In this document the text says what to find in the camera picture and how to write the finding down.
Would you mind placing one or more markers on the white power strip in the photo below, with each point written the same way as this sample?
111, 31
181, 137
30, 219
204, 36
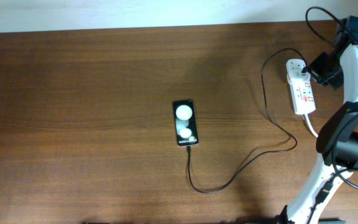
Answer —
301, 94

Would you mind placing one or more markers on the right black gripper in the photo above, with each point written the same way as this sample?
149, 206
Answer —
330, 80

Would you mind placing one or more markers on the black smartphone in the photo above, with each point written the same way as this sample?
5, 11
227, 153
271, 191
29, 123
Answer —
185, 123

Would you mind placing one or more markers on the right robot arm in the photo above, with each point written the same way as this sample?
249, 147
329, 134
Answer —
337, 141

